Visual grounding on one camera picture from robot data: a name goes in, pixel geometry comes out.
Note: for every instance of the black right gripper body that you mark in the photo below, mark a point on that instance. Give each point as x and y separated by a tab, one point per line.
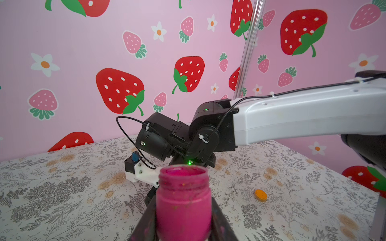
150	195

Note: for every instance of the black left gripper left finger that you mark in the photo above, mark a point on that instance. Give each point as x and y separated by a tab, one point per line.
146	227

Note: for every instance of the orange jar lid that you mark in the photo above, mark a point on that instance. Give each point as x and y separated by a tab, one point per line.
261	195

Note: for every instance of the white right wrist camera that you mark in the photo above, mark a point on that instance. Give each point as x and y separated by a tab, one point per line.
137	169

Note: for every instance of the aluminium right rear corner post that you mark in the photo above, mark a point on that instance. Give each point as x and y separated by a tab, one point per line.
249	45

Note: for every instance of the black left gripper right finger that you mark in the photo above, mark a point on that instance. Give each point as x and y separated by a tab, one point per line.
220	228

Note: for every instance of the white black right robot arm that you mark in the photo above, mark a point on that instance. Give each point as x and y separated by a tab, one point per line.
356	110

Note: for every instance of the magenta paint jar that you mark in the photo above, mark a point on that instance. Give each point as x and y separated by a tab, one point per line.
183	203

